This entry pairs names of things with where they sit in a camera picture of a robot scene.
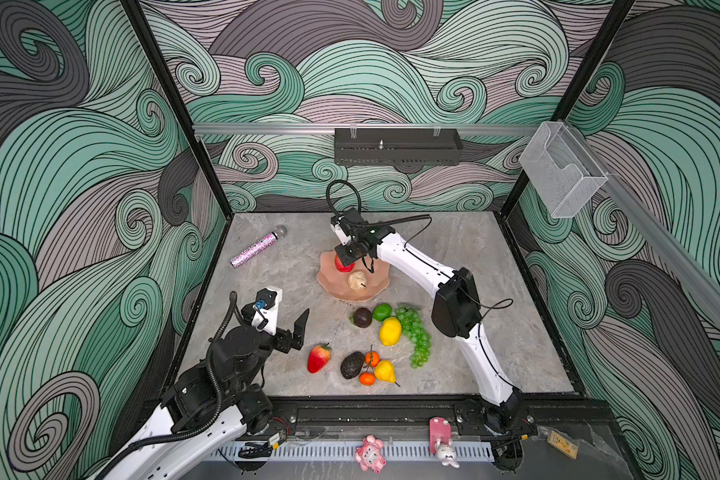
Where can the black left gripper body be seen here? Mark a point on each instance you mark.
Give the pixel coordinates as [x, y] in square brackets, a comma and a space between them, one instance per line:
[282, 341]

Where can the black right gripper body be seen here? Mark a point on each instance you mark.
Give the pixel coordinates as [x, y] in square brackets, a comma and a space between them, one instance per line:
[350, 250]

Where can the red fake strawberry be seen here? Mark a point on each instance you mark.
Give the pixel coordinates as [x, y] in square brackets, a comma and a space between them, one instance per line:
[319, 357]

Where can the red fake apple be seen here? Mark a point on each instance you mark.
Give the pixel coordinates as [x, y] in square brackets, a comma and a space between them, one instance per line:
[341, 266]

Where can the beige fake pear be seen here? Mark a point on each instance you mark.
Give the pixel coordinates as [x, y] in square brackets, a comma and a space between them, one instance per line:
[357, 281]

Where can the pink scalloped fruit bowl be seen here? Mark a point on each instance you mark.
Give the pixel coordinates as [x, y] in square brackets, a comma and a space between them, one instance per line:
[337, 283]

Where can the dark fake avocado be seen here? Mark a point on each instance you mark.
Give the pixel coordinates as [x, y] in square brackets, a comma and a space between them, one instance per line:
[352, 365]

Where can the yellow fake lemon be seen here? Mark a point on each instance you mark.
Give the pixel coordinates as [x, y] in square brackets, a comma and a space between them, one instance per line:
[390, 332]

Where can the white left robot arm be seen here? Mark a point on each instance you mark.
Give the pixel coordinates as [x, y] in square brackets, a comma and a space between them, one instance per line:
[216, 401]

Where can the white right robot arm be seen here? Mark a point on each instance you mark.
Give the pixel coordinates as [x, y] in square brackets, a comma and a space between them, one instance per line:
[457, 310]

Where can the dark brown fake fig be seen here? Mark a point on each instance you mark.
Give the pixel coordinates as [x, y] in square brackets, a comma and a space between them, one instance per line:
[362, 318]

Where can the green fake lime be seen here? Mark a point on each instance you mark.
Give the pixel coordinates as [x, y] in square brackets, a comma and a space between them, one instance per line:
[382, 312]

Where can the orange fake tangerine upper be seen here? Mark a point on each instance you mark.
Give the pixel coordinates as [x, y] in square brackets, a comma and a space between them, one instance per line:
[372, 359]

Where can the orange fake tangerine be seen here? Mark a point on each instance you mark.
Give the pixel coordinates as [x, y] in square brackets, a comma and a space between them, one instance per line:
[372, 359]
[367, 378]

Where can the orange fake tangerine lower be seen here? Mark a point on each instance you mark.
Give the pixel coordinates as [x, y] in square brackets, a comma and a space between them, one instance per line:
[367, 378]

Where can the yellow fake pear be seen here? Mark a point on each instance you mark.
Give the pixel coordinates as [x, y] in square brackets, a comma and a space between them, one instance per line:
[385, 371]

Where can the green fake grape bunch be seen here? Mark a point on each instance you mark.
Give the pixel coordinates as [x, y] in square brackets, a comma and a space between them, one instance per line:
[413, 329]

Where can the pink glitter microphone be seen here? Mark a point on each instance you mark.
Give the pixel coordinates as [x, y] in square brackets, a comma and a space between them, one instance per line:
[271, 238]

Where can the pink toy figure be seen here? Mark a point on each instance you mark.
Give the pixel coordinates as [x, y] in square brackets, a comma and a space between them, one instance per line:
[369, 455]

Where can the pink and white bunny toy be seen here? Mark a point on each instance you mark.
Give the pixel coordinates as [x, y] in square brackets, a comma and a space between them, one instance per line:
[440, 442]

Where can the yellow label tag right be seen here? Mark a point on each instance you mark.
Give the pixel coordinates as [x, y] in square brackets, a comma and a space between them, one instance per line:
[562, 444]

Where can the white slotted cable duct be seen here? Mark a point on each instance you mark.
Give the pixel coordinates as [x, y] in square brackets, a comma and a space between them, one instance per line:
[344, 451]

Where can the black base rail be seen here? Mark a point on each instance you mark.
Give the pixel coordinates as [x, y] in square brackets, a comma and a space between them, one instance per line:
[470, 415]

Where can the black corner frame post right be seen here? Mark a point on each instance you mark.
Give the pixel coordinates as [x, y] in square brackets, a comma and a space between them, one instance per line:
[591, 62]

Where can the black corner frame post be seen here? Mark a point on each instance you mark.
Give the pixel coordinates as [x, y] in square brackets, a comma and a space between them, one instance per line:
[591, 62]
[149, 44]

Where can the grey aluminium rail back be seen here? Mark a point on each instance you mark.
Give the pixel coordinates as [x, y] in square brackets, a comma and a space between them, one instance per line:
[280, 128]

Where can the grey aluminium rail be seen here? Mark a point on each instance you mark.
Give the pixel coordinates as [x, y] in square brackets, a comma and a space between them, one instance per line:
[654, 207]
[280, 128]

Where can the clear plastic wall box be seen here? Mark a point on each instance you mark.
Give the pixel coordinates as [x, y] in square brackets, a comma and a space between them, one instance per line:
[563, 169]

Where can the grey aluminium rail right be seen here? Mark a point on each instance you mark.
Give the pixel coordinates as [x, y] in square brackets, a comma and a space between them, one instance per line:
[654, 207]

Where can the black corner frame post left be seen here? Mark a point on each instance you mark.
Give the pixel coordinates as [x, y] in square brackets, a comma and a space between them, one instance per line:
[149, 44]

